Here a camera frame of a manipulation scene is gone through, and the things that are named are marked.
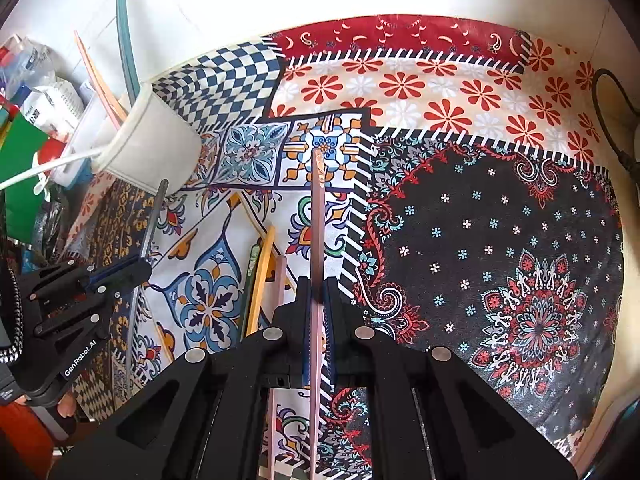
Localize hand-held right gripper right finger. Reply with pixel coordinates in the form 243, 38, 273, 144
324, 279, 581, 480

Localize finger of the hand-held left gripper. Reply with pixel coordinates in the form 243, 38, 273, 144
31, 272, 153, 342
20, 259, 152, 307

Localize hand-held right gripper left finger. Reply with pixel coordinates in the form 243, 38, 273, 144
50, 276, 313, 480

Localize pink chopstick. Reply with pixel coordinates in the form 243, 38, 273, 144
264, 255, 290, 480
306, 146, 327, 480

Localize white chopstick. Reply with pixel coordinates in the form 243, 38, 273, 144
0, 147, 108, 192

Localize white cup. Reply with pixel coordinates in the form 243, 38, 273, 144
89, 81, 201, 196

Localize orange chopstick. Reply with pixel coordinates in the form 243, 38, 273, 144
73, 29, 130, 117

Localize teal chopstick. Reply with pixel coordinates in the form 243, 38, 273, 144
115, 0, 142, 103

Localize yellow chopstick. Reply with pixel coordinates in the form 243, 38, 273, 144
246, 225, 277, 336

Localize dark green chopstick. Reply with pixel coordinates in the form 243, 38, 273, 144
240, 237, 263, 340

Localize green box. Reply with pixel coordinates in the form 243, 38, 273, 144
0, 110, 67, 247

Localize white printed plastic bag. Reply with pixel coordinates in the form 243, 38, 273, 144
22, 79, 85, 133

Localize patchwork printed tablecloth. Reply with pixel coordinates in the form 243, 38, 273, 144
65, 14, 626, 480

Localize clear plastic bag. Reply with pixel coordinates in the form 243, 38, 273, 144
0, 34, 55, 92

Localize black white braided cable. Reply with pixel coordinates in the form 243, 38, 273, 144
0, 262, 25, 367

